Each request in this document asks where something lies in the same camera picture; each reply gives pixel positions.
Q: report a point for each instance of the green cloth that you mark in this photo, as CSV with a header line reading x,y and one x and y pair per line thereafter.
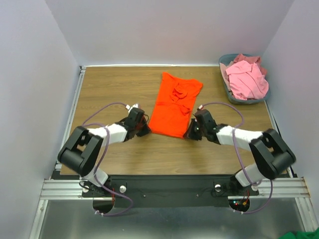
x,y
301,235

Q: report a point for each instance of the aluminium frame rail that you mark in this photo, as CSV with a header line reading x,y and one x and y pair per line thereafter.
x,y
71,190

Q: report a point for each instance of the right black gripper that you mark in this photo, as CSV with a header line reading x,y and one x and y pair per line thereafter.
x,y
195,130

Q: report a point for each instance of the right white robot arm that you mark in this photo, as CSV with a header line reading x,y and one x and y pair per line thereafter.
x,y
271,154

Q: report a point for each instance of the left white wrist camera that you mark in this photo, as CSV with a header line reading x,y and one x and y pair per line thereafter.
x,y
128,107

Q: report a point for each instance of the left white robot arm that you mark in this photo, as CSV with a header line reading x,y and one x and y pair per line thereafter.
x,y
87,145

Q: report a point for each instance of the dusty pink t shirt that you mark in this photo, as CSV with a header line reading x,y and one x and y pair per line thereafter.
x,y
251,60

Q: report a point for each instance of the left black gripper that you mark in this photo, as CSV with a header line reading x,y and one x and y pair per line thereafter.
x,y
146,130

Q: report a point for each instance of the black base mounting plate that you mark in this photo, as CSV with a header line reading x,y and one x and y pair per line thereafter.
x,y
152,191

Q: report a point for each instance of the orange t shirt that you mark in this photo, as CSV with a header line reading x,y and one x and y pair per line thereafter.
x,y
174,105

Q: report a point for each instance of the right aluminium side rail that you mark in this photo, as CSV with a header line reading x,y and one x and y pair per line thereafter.
x,y
274,124

